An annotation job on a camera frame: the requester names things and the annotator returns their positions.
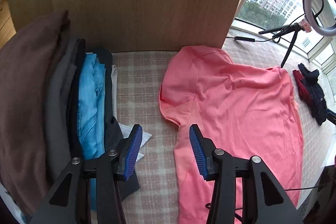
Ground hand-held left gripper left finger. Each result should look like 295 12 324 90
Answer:
29 124 143 224

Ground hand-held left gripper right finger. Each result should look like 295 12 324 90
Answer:
189 124 306 224

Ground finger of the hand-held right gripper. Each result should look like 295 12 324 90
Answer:
325 109 336 125

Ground pink shirt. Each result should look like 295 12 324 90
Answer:
159 46 304 224

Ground stack of folded clothes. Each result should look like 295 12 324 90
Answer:
0 9 71 216

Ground navy garment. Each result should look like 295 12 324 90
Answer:
298 63 328 126

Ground red garment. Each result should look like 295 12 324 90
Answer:
293 69 314 106

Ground blue folded garment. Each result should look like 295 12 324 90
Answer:
77 53 107 214

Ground pink plaid blanket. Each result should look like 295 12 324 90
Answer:
109 36 336 224

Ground pink tripod tag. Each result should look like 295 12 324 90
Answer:
299 18 313 33

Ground pine wood panel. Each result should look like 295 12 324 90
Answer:
0 0 13 48

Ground ring light cable with remote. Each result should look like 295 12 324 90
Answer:
226 18 305 44

